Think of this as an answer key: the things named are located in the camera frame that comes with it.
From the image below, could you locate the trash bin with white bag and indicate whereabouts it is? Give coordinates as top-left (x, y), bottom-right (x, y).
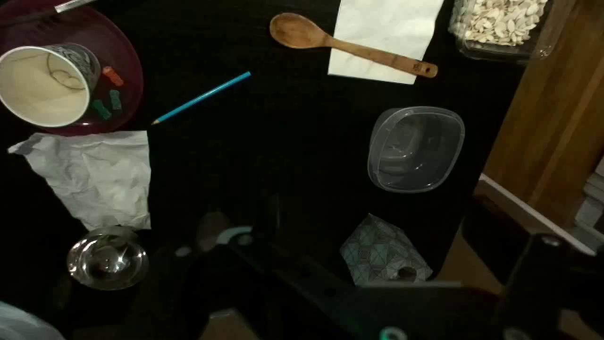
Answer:
top-left (0, 301), bottom-right (63, 340)

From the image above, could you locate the white paper napkin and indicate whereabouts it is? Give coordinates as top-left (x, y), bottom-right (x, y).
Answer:
top-left (326, 0), bottom-right (445, 87)

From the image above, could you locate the wooden spoon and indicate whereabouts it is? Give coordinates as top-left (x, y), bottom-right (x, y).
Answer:
top-left (267, 12), bottom-right (439, 82)

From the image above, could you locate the small orange block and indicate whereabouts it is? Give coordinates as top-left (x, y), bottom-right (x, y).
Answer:
top-left (101, 65), bottom-right (126, 89)

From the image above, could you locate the silver metal spoon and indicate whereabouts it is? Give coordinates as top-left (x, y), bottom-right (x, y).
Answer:
top-left (52, 0), bottom-right (95, 16)

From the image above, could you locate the clear container of popcorn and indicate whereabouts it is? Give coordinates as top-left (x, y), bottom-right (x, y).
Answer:
top-left (447, 0), bottom-right (554, 65)

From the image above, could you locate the small metal bowl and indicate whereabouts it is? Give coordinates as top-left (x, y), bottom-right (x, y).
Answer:
top-left (63, 225), bottom-right (150, 293)

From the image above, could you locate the white paper cup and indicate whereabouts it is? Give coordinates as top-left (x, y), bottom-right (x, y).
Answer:
top-left (0, 42), bottom-right (101, 131)

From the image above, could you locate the maroon plate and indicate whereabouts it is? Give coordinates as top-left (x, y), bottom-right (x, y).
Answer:
top-left (0, 6), bottom-right (145, 138)

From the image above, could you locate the transparent plastic bowl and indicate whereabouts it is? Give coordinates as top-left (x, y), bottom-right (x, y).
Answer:
top-left (365, 104), bottom-right (467, 195)

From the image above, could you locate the crumpled white tissue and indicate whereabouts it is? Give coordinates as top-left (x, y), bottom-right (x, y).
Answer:
top-left (5, 129), bottom-right (152, 233)

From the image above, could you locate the patterned tissue box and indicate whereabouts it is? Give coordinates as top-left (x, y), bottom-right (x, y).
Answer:
top-left (337, 212), bottom-right (433, 290)

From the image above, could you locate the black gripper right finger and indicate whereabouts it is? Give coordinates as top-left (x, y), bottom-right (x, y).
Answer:
top-left (492, 233), bottom-right (604, 340)

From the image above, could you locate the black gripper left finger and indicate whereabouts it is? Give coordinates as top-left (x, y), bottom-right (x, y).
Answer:
top-left (186, 210), bottom-right (379, 340)

